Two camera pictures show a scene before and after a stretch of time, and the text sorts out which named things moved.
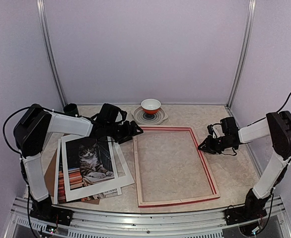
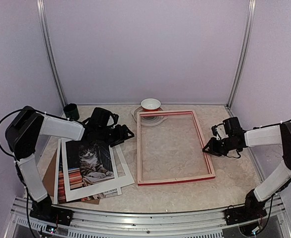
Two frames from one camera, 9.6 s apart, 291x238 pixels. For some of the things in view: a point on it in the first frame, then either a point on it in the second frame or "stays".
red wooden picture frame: x=216 y=194 -> x=174 y=180
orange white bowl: x=151 y=105 stays
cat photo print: x=89 y=161 stays
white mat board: x=122 y=177 stays
